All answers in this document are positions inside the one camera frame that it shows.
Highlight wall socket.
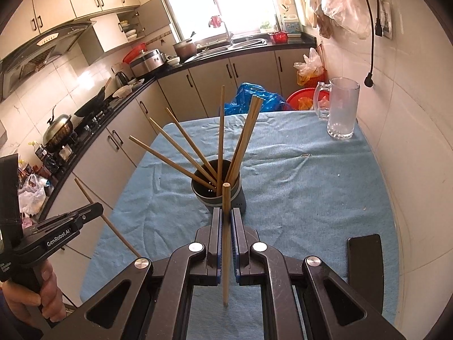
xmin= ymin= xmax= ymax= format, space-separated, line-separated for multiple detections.
xmin=380 ymin=1 xmax=394 ymax=40

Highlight white detergent jug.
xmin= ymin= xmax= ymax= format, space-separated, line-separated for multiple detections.
xmin=283 ymin=14 xmax=304 ymax=36

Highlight kitchen window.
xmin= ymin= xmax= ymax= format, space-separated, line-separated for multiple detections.
xmin=155 ymin=0 xmax=284 ymax=44

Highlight person's left hand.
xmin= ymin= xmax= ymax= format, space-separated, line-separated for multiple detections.
xmin=3 ymin=270 xmax=68 ymax=322

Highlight hanging clear plastic bag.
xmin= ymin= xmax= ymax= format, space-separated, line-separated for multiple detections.
xmin=320 ymin=0 xmax=373 ymax=40

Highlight brown cooking pot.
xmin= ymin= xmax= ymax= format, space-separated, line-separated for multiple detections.
xmin=172 ymin=39 xmax=197 ymax=63

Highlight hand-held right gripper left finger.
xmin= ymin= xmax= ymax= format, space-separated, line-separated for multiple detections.
xmin=42 ymin=207 xmax=223 ymax=340

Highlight clear bag with orange contents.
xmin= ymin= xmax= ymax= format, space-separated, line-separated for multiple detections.
xmin=292 ymin=47 xmax=326 ymax=88

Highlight blue plastic bag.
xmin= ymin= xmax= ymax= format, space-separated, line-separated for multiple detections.
xmin=223 ymin=82 xmax=293 ymax=116

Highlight range hood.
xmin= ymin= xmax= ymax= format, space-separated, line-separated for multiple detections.
xmin=0 ymin=21 xmax=97 ymax=102

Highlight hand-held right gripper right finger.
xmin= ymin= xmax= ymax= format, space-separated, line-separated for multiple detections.
xmin=231 ymin=208 xmax=406 ymax=340

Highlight black smartphone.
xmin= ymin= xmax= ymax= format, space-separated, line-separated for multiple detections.
xmin=346 ymin=233 xmax=385 ymax=314

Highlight gas stove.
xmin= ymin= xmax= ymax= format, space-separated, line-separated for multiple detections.
xmin=64 ymin=102 xmax=118 ymax=150

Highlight clear glass mug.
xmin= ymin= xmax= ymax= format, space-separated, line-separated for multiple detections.
xmin=313 ymin=77 xmax=361 ymax=141

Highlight short black cable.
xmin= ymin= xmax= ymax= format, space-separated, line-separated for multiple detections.
xmin=369 ymin=0 xmax=385 ymax=38

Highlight red plastic lid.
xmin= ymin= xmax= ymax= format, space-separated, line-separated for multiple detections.
xmin=123 ymin=43 xmax=148 ymax=63

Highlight blue tablecloth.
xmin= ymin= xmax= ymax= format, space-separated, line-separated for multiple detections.
xmin=80 ymin=110 xmax=399 ymax=340

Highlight steel sink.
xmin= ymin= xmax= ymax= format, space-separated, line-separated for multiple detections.
xmin=196 ymin=37 xmax=268 ymax=59

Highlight silver rice cooker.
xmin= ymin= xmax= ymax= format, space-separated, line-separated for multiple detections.
xmin=129 ymin=48 xmax=166 ymax=78

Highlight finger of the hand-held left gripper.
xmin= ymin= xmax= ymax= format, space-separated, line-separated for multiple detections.
xmin=35 ymin=202 xmax=104 ymax=233

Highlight open dish cabinet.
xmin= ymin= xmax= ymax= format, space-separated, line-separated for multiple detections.
xmin=118 ymin=10 xmax=142 ymax=42

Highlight black countertop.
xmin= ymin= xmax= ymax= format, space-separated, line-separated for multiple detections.
xmin=35 ymin=33 xmax=318 ymax=221

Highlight beige lower cabinets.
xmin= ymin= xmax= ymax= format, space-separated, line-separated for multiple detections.
xmin=38 ymin=51 xmax=298 ymax=306

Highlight white plastic bag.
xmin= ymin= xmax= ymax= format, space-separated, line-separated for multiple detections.
xmin=17 ymin=174 xmax=49 ymax=217

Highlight black wok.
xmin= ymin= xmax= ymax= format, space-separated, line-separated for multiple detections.
xmin=74 ymin=86 xmax=107 ymax=118

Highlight red plastic basin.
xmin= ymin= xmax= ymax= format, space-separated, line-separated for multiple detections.
xmin=285 ymin=87 xmax=319 ymax=111

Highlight steel faucet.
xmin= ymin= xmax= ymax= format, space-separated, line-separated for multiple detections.
xmin=221 ymin=21 xmax=235 ymax=45

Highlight dark grey chopstick holder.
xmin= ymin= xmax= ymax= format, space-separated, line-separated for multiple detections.
xmin=191 ymin=159 xmax=247 ymax=216

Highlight black power cable with plug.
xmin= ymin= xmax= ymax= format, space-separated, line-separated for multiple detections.
xmin=359 ymin=0 xmax=376 ymax=89

